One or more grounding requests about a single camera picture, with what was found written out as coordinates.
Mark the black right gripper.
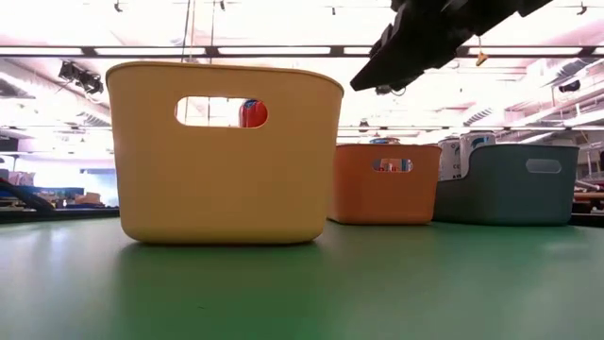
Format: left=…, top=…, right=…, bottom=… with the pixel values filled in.
left=349, top=0, right=554, bottom=94

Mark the orange plastic bin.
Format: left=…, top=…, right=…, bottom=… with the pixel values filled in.
left=327, top=143, right=443, bottom=226

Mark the orange Fanta can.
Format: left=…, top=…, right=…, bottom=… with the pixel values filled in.
left=238, top=98, right=269, bottom=129

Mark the yellow plastic bin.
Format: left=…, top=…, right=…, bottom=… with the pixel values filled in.
left=105, top=60, right=345, bottom=247

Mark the yellow hanging hook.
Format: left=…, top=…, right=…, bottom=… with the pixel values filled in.
left=475, top=37, right=490, bottom=68

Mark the teal plastic bin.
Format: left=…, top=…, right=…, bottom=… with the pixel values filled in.
left=431, top=143, right=581, bottom=228

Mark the black ceiling spotlight cluster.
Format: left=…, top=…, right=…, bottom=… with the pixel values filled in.
left=58, top=60, right=106, bottom=96

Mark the black aluminium table frame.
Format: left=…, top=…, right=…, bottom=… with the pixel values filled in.
left=0, top=206, right=604, bottom=229

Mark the thick black cable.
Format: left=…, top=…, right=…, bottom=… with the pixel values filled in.
left=0, top=177, right=56, bottom=213

